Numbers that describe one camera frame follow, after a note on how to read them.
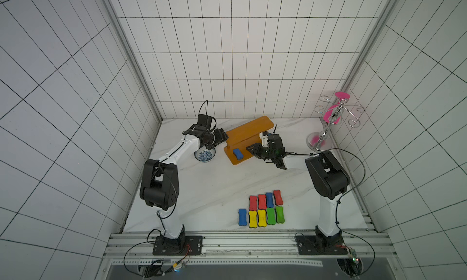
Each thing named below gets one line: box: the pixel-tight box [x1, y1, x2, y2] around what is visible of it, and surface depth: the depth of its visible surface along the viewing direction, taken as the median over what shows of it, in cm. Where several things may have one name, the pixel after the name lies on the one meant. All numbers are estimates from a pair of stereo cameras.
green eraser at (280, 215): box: [275, 206, 286, 224], surface depth 81 cm
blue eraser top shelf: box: [238, 208, 248, 227], surface depth 81 cm
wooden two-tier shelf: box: [223, 115, 275, 165], surface depth 97 cm
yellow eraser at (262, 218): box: [257, 209, 267, 228], surface depth 80 cm
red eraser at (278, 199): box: [273, 189, 284, 206], surface depth 87 cm
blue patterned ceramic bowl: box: [193, 146, 216, 162], surface depth 102 cm
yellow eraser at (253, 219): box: [248, 210, 258, 229], surface depth 80 cm
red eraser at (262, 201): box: [257, 194, 267, 210], surface depth 87 cm
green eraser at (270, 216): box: [266, 207, 277, 226], surface depth 81 cm
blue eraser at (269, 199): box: [265, 192, 274, 209], surface depth 86 cm
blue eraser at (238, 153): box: [232, 147, 244, 161], surface depth 102 cm
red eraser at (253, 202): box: [248, 195, 258, 212], surface depth 87 cm
